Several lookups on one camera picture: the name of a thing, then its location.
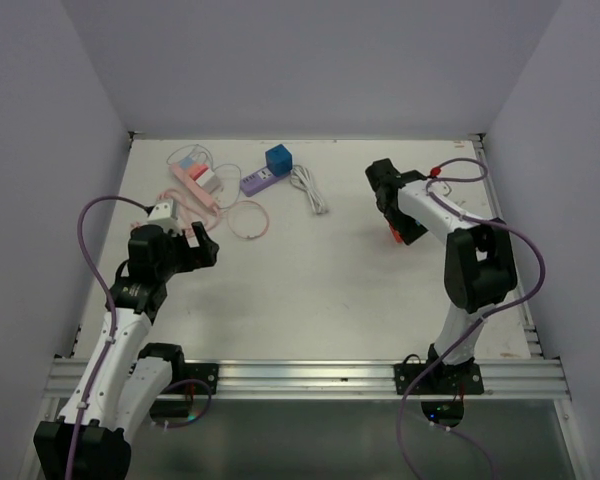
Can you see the purple power strip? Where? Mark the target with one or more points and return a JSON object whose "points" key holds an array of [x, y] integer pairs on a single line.
{"points": [[257, 181]]}

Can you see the white charger on pink strip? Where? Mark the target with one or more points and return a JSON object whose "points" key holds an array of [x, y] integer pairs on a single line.
{"points": [[208, 181]]}

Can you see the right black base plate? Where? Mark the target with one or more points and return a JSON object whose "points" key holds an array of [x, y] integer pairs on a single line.
{"points": [[443, 380]]}

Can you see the aluminium front rail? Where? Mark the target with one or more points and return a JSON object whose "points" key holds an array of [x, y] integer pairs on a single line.
{"points": [[502, 379]]}

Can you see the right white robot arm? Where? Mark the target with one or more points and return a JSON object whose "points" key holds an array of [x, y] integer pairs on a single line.
{"points": [[479, 267]]}

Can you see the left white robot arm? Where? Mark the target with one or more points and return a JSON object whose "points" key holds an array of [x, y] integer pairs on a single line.
{"points": [[92, 436]]}

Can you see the pink power strip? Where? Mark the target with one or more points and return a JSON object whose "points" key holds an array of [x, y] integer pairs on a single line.
{"points": [[194, 202]]}

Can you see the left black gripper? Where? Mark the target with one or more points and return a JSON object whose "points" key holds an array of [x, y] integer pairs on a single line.
{"points": [[189, 263]]}

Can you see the blue cube plug adapter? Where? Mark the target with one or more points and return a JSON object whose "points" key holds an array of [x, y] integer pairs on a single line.
{"points": [[279, 160]]}

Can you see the coral plug on pink strip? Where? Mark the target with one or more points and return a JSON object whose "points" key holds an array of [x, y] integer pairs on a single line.
{"points": [[196, 169]]}

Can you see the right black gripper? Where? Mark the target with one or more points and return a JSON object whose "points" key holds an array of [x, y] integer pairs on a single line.
{"points": [[409, 229]]}

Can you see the red cube socket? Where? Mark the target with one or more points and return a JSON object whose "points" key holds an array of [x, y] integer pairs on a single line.
{"points": [[395, 234]]}

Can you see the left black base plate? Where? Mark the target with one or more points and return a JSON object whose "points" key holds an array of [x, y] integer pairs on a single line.
{"points": [[206, 372]]}

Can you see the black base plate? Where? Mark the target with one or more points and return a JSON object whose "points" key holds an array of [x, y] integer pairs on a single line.
{"points": [[206, 372], [443, 380]]}

